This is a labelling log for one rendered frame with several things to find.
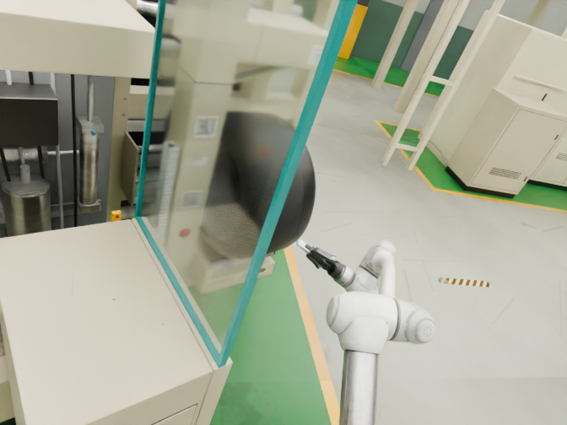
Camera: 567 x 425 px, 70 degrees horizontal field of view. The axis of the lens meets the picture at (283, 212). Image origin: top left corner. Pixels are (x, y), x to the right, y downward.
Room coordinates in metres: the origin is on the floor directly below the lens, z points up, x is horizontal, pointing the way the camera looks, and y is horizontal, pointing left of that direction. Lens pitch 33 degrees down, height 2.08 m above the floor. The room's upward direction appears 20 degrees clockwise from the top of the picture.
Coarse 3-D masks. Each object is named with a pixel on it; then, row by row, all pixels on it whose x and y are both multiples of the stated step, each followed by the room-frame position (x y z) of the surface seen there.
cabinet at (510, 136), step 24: (504, 96) 5.43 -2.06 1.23; (480, 120) 5.56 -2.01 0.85; (504, 120) 5.23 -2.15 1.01; (528, 120) 5.25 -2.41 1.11; (552, 120) 5.38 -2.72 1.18; (480, 144) 5.34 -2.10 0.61; (504, 144) 5.21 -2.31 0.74; (528, 144) 5.35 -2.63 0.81; (552, 144) 5.48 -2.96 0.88; (456, 168) 5.47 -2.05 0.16; (480, 168) 5.17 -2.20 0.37; (504, 168) 5.30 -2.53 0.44; (528, 168) 5.45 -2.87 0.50; (480, 192) 5.29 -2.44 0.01; (504, 192) 5.43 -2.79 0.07
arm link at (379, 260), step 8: (384, 240) 1.53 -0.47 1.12; (376, 248) 1.48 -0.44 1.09; (384, 248) 1.49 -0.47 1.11; (392, 248) 1.50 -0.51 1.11; (368, 256) 1.46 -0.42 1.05; (376, 256) 1.43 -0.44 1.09; (384, 256) 1.42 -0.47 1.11; (392, 256) 1.46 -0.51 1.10; (360, 264) 1.46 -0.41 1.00; (368, 264) 1.43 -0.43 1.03; (376, 264) 1.41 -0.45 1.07; (384, 264) 1.35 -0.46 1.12; (392, 264) 1.36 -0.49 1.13; (376, 272) 1.42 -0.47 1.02; (384, 272) 1.29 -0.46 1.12; (392, 272) 1.30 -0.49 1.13; (384, 280) 1.24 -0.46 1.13; (392, 280) 1.25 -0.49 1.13; (384, 288) 1.19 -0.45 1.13; (392, 288) 1.20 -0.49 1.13; (392, 296) 1.15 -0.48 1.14
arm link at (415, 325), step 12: (396, 300) 0.96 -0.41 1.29; (408, 312) 0.92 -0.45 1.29; (420, 312) 0.92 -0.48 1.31; (408, 324) 0.89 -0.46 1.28; (420, 324) 0.88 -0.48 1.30; (432, 324) 0.90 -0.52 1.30; (396, 336) 0.88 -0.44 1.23; (408, 336) 0.87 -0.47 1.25; (420, 336) 0.86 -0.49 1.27; (432, 336) 0.88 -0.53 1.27
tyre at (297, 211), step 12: (300, 168) 1.35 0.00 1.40; (312, 168) 1.39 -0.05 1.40; (300, 180) 1.32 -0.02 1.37; (312, 180) 1.36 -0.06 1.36; (300, 192) 1.30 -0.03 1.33; (312, 192) 1.35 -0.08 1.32; (288, 204) 1.25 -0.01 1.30; (300, 204) 1.29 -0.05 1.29; (312, 204) 1.34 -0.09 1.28; (288, 216) 1.24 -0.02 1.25; (300, 216) 1.29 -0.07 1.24; (276, 228) 1.21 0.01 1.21; (288, 228) 1.25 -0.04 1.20; (300, 228) 1.30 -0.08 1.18; (276, 240) 1.23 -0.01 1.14; (288, 240) 1.28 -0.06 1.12
